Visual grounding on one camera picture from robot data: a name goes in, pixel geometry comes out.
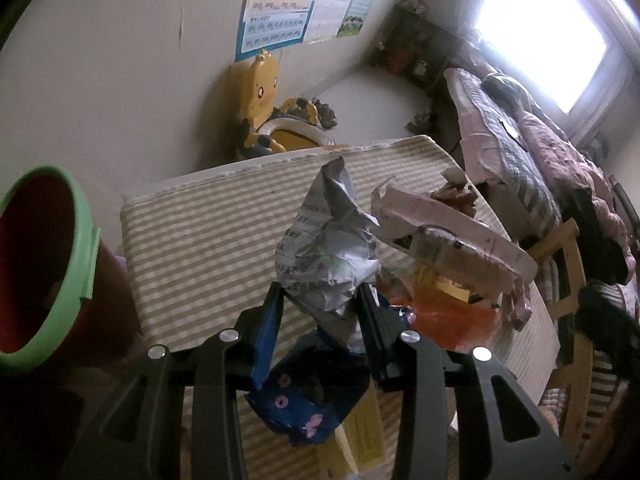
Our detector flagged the blue wall chart poster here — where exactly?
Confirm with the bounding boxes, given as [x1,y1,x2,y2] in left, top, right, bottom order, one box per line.
[235,0,328,63]

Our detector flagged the striped mattress pad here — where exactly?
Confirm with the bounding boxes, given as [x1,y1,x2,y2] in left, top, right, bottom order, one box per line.
[120,134,561,480]

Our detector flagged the small yellow wrapper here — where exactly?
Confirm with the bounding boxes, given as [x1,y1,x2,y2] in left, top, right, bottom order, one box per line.
[415,264,482,306]

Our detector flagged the yellow potty chair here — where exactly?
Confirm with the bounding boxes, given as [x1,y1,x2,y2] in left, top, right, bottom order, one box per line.
[229,50,336,161]

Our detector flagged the yellow packet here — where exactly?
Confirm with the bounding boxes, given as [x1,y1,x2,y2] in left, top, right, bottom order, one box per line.
[317,387,387,480]

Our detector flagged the white wall poster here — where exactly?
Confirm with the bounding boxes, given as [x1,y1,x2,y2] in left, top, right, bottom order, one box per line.
[305,0,371,45]

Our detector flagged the torn white carton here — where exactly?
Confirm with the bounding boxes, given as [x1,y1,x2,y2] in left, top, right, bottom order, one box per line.
[370,176,540,333]

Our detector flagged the bed with pink quilt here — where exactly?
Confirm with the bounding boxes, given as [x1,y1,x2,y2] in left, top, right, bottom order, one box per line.
[444,40,640,281]

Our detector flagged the printed paper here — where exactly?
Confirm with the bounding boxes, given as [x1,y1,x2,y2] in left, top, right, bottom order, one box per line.
[274,156,382,348]

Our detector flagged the red bin with green rim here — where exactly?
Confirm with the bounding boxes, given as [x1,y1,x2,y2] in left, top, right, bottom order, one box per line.
[0,165,146,373]

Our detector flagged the wooden chair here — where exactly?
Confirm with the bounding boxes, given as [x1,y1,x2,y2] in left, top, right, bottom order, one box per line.
[530,220,640,466]

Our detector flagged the orange plastic bag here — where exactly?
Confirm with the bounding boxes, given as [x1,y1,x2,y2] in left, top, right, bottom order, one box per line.
[387,300,511,356]

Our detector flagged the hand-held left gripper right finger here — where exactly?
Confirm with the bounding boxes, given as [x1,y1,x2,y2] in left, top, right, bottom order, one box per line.
[359,283,583,480]

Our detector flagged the brown paper scraps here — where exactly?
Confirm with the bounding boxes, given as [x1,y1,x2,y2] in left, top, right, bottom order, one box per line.
[432,167,483,213]

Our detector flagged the toy dinosaur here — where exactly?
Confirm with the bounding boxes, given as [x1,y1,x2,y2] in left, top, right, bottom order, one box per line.
[280,95,339,129]

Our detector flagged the small dark figure toy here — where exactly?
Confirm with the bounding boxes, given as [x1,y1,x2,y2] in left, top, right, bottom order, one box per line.
[407,109,434,134]

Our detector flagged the blue wrapper with pink dots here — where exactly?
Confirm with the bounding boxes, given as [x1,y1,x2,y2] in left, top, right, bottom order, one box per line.
[244,332,371,448]

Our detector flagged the dark shelf unit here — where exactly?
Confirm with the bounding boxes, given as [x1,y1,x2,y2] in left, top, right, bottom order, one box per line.
[372,2,466,91]

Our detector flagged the window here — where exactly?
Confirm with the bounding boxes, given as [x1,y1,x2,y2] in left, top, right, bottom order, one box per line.
[470,0,626,116]

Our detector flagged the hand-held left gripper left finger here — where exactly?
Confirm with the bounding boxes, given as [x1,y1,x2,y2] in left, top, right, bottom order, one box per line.
[60,284,285,480]

